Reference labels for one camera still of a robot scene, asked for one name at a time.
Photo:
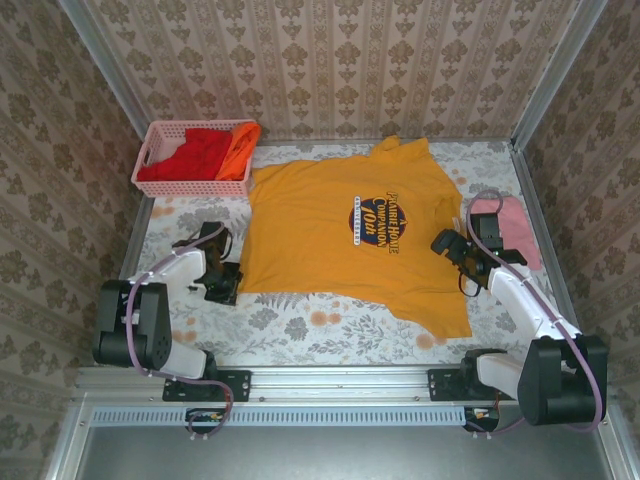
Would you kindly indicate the yellow printed t-shirt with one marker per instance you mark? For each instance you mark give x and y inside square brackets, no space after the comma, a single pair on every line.
[310,225]

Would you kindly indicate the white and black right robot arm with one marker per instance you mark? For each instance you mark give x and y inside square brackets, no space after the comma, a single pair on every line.
[525,305]

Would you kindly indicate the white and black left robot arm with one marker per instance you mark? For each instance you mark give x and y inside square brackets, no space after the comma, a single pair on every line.
[165,270]

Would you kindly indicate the pink folded t-shirt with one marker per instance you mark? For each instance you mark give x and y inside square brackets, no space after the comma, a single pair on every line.
[522,235]

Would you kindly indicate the floral table cover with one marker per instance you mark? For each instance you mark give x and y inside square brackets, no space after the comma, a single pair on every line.
[300,340]

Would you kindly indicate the red t-shirt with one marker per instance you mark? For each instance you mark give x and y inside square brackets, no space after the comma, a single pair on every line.
[190,155]

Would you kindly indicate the orange t-shirt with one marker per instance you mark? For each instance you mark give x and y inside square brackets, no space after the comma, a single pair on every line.
[240,150]

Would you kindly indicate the small black connector box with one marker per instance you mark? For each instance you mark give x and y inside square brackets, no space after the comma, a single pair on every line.
[482,417]
[205,417]

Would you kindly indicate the pink plastic basket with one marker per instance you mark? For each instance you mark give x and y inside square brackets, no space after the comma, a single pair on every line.
[160,140]

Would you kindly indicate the grey metal panel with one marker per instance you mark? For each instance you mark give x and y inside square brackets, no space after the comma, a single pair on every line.
[325,455]

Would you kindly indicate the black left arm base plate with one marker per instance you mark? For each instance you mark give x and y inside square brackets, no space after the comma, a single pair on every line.
[237,385]

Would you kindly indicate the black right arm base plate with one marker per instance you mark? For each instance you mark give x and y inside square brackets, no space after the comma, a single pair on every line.
[440,385]

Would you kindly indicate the aluminium mounting rail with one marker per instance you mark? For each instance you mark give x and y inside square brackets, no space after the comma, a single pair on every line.
[340,385]

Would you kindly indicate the aluminium corner post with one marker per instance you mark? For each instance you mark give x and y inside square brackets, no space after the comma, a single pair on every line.
[107,70]
[560,75]

